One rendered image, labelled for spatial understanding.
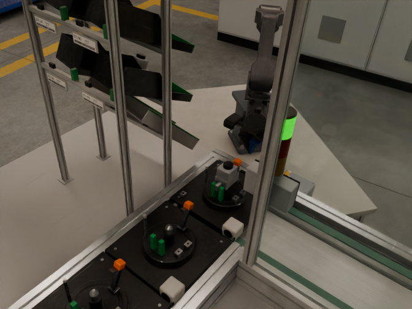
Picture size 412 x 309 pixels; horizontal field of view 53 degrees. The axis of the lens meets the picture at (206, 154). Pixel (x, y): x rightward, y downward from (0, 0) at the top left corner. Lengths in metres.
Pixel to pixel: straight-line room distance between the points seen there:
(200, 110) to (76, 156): 0.58
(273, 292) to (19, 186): 0.91
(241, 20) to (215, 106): 2.68
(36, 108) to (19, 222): 2.26
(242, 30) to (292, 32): 3.79
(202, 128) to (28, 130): 1.89
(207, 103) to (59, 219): 0.86
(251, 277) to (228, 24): 3.67
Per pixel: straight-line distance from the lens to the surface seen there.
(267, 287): 1.13
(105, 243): 1.17
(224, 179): 1.19
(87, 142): 1.67
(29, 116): 3.51
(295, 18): 0.71
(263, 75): 1.12
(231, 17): 4.52
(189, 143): 1.36
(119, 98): 1.01
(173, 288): 1.03
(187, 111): 1.83
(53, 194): 1.47
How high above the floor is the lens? 1.85
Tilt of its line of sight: 39 degrees down
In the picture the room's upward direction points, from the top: 4 degrees clockwise
